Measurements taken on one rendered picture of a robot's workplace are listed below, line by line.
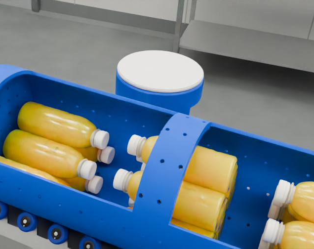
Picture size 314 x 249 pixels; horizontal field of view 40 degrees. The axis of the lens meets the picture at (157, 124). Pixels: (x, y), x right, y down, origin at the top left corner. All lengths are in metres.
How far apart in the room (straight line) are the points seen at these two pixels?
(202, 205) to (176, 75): 0.69
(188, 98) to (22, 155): 0.58
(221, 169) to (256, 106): 2.63
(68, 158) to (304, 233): 0.48
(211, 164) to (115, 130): 0.32
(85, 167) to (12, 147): 0.17
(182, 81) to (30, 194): 0.67
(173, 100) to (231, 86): 2.32
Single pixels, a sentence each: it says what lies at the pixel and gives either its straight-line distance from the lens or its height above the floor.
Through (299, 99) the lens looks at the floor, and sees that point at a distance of 3.64.
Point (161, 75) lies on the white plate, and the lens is 1.37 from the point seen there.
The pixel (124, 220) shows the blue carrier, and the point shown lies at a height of 1.11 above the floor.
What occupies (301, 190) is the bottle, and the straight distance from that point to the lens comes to 0.78.
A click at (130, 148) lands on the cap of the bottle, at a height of 1.16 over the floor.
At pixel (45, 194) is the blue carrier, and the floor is 1.11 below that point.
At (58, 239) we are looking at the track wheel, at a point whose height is 0.96.
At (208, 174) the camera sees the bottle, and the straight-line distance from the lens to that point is 0.78.
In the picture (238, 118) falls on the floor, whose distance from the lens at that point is 3.20.
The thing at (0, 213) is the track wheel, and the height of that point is 0.96.
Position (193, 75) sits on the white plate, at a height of 1.04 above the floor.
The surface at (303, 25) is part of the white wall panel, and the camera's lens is 4.25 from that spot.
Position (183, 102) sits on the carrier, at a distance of 1.33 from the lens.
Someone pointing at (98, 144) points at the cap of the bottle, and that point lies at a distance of 0.93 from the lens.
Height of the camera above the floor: 1.66
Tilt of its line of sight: 34 degrees down
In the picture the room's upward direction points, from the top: 6 degrees clockwise
